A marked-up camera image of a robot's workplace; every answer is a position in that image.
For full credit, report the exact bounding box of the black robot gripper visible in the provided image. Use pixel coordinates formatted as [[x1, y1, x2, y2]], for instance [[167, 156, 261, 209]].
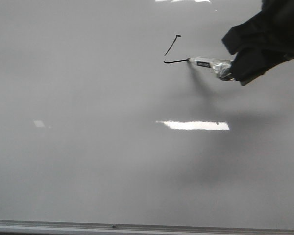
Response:
[[222, 0, 294, 86]]

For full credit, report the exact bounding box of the white black-tipped whiteboard marker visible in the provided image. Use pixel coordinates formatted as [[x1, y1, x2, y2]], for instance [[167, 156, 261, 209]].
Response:
[[187, 56, 234, 81]]

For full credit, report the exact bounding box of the white whiteboard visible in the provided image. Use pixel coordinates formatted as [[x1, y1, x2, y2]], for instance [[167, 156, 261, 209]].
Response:
[[0, 0, 294, 229]]

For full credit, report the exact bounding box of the aluminium whiteboard frame rail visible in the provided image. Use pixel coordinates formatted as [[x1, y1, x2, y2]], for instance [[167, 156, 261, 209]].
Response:
[[0, 220, 294, 235]]

